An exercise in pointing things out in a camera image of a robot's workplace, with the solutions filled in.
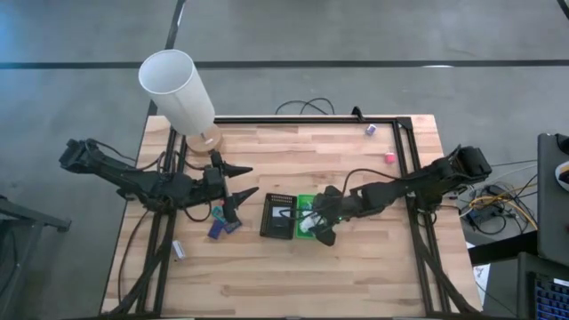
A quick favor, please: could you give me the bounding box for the backlit computer keyboard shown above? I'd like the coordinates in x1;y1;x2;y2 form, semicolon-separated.
531;273;569;320

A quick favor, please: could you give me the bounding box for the yellow cable bundle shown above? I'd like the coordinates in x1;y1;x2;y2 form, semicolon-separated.
469;181;539;232

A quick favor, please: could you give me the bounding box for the thin dark power cable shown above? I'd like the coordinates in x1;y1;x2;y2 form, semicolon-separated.
116;208;152;308

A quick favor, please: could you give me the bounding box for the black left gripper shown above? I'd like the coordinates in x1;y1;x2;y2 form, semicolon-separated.
202;150;260;224

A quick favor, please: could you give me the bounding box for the white paper sheet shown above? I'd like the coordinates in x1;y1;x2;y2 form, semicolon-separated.
471;264;491;292

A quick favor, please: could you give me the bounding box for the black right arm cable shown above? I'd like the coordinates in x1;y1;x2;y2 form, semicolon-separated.
341;167;404;199

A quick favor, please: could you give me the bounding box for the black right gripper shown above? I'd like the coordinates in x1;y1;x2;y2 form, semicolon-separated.
310;185;357;248

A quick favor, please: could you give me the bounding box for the black metal stand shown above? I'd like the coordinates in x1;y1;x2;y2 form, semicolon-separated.
0;194;72;320

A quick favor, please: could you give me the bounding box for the black aluminium table frame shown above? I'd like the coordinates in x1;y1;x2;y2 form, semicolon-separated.
106;115;484;319

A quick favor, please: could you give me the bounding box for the white shade wooden base lamp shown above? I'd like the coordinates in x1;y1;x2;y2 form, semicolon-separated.
137;48;225;156

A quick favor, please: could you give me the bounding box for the green slotted plastic basket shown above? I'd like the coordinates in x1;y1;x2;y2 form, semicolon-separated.
295;193;319;240

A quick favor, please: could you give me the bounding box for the black looped floor cable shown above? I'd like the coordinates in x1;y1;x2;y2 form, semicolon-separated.
274;97;337;116

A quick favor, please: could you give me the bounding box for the black slotted plastic basket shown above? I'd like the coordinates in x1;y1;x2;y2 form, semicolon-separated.
259;192;298;241

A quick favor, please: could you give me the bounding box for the white computer mouse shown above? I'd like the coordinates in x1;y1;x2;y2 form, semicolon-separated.
554;160;569;192

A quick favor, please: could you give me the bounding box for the dark grey side desk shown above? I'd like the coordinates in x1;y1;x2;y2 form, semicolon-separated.
535;132;569;268

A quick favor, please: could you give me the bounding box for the black desk crossbar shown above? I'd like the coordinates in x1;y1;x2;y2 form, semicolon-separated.
466;230;539;267

